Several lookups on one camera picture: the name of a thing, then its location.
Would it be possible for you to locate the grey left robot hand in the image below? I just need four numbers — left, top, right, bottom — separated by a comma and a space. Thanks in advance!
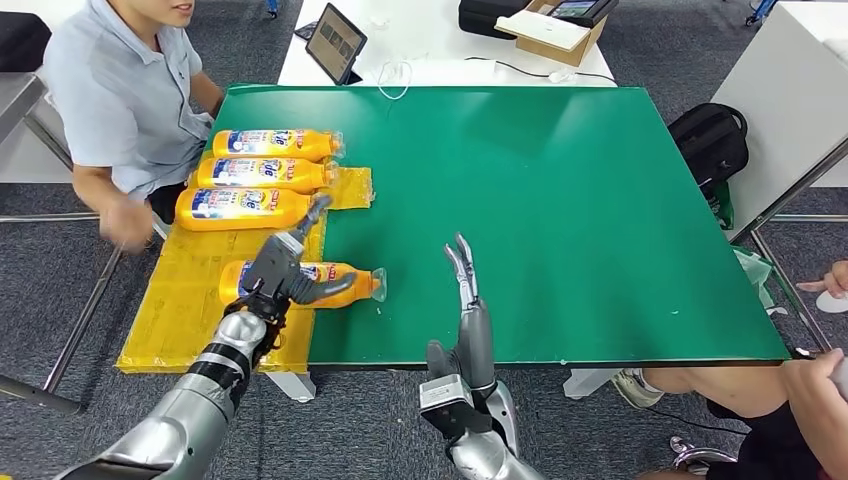
286, 193, 357, 309

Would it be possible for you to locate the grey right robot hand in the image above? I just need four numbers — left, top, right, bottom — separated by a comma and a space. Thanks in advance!
425, 231, 497, 393

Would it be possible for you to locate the black tablet on stand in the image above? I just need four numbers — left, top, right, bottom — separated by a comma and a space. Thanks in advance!
305, 2, 369, 87

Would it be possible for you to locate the white desk with metal legs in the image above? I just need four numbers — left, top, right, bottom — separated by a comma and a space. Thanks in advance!
710, 0, 848, 356

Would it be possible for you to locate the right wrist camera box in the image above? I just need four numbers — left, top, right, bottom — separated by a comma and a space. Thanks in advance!
418, 374, 495, 442

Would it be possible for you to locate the orange detergent bottle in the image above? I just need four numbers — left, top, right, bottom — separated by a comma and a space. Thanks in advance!
175, 188, 333, 233
195, 157, 339, 195
211, 129, 346, 162
218, 260, 388, 311

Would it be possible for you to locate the person's left hand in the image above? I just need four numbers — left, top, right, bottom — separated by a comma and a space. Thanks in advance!
780, 349, 848, 439

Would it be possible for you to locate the thin black cable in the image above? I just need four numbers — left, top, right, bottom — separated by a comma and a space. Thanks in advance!
645, 405, 748, 439

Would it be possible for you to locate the black backpack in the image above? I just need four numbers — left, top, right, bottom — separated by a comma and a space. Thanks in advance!
668, 102, 751, 201

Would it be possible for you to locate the black zip case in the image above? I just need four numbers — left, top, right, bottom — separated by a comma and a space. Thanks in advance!
458, 0, 533, 40

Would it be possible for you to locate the large yellow taped cardboard mat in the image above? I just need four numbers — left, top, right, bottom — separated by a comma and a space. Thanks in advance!
115, 153, 327, 376

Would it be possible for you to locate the white flat sheet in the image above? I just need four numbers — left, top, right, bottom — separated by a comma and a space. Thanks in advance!
494, 9, 591, 53

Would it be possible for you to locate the green cloth bag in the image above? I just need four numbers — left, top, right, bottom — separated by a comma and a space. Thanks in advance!
710, 180, 735, 231

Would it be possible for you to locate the brown cardboard box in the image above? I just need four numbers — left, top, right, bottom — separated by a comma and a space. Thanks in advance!
514, 0, 609, 68

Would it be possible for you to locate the white black handheld controller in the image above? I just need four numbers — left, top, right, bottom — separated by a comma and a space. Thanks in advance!
829, 357, 848, 402
814, 290, 848, 315

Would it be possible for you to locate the person's right hand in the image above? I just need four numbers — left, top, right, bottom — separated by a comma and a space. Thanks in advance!
99, 195, 157, 253
794, 260, 848, 301

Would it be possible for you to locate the black desk cable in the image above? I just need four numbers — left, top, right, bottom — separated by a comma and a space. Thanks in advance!
464, 55, 619, 85

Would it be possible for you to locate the person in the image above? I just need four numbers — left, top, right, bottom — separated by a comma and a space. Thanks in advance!
42, 0, 227, 253
612, 260, 848, 480

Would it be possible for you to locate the white looped cable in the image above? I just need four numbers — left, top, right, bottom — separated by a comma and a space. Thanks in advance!
376, 59, 413, 101

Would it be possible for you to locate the pale green plastic bag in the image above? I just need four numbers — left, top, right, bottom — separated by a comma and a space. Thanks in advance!
730, 245, 790, 317

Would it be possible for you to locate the black screen device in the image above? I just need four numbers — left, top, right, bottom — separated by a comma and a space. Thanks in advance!
545, 0, 620, 28

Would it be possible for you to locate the white table foot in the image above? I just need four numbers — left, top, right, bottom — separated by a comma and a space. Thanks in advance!
563, 368, 624, 399
264, 372, 317, 403

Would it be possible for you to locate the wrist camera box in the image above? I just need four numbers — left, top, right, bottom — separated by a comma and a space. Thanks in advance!
418, 374, 495, 442
240, 230, 306, 301

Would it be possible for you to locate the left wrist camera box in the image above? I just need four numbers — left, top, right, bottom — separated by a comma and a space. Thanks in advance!
240, 230, 306, 301

